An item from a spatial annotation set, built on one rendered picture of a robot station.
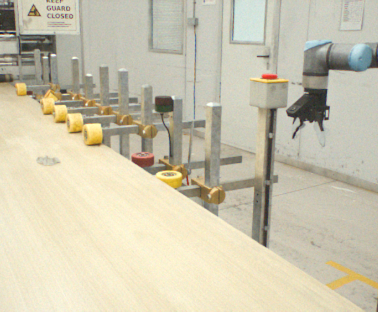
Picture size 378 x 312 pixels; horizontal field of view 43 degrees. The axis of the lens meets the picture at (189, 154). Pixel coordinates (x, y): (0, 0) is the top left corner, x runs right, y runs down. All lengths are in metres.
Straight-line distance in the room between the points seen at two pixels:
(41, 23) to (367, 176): 2.99
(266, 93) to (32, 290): 0.68
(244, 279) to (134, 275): 0.20
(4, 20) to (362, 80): 2.94
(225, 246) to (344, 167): 3.64
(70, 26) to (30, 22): 0.31
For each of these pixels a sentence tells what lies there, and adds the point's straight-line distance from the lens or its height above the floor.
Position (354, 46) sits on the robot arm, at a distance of 1.71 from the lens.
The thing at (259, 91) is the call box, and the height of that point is 1.19.
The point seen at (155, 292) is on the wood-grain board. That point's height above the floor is 0.90.
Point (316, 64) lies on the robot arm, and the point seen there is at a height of 1.23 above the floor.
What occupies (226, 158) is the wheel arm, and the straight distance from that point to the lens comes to 1.87.
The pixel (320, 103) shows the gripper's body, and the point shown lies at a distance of 1.81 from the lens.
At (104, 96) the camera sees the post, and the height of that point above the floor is 1.02.
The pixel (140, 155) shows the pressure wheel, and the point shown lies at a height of 0.91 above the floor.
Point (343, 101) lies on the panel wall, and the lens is 4.55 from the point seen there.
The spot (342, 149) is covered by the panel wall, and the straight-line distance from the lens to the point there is 4.60.
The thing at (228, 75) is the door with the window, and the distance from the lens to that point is 5.65.
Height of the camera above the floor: 1.34
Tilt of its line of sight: 15 degrees down
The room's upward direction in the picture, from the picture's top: 1 degrees clockwise
